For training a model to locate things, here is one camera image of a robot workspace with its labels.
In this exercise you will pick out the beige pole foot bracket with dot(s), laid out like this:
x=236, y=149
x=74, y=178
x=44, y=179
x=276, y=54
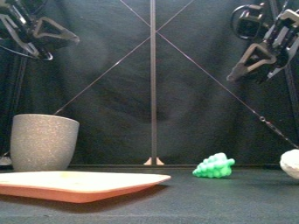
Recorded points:
x=153, y=162

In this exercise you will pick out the pink square plate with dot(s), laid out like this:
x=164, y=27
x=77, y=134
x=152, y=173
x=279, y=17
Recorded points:
x=77, y=183

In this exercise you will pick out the black frame post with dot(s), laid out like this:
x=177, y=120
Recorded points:
x=14, y=96
x=291, y=96

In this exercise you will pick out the white frame foot bracket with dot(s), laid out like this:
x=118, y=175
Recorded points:
x=4, y=160

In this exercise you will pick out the grey vertical frame pole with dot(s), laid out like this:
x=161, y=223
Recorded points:
x=153, y=87

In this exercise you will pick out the white dimpled ball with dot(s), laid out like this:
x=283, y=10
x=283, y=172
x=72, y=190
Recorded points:
x=291, y=163

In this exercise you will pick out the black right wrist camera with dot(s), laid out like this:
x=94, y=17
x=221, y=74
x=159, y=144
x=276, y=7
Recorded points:
x=252, y=24

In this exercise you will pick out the grey speckled cup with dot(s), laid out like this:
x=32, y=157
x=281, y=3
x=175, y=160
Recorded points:
x=41, y=141

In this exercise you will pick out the green toy grapes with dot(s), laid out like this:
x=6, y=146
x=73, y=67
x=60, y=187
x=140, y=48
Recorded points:
x=213, y=166

